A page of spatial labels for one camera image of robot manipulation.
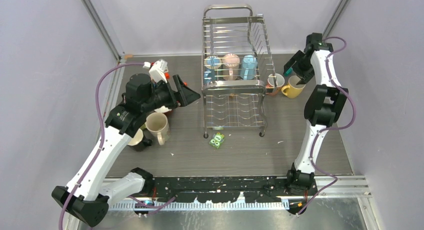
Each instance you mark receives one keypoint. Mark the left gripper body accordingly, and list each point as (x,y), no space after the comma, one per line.
(163,95)

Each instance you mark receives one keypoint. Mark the yellow mug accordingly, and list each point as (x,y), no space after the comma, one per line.
(143,127)

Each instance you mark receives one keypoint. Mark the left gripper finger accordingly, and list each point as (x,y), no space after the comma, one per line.
(178,83)
(187,96)

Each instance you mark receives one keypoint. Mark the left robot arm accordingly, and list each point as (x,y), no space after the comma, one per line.
(84,196)

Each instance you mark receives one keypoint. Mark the dark red mug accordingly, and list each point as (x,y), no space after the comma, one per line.
(164,110)

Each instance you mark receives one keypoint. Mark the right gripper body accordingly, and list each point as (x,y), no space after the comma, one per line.
(304,68)

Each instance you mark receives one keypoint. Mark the pink upside-down cup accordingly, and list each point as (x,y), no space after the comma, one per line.
(231,67)

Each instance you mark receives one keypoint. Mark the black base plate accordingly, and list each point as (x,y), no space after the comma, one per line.
(223,189)

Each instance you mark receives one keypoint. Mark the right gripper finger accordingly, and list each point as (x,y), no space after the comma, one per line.
(292,61)
(301,81)

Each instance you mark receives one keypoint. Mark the green owl toy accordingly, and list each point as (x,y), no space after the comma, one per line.
(216,140)

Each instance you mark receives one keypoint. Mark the black mug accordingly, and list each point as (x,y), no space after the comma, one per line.
(140,142)

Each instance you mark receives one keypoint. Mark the blue upside-down cup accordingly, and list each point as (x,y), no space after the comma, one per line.
(211,64)

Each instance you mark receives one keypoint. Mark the teal block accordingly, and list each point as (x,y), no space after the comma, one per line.
(288,72)

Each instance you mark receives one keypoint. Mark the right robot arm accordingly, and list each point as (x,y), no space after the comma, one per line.
(321,111)

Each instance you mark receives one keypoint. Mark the beige cup tier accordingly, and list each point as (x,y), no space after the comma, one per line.
(158,125)

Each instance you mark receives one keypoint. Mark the metal dish rack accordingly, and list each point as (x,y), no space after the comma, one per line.
(234,28)

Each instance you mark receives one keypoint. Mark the yellow cup tier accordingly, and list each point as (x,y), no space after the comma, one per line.
(292,89)

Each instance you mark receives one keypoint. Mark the salmon pink mug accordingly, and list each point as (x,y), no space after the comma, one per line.
(275,82)

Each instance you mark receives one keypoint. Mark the light blue mug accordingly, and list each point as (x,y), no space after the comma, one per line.
(248,67)

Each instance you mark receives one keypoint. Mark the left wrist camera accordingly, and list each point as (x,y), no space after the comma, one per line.
(158,74)

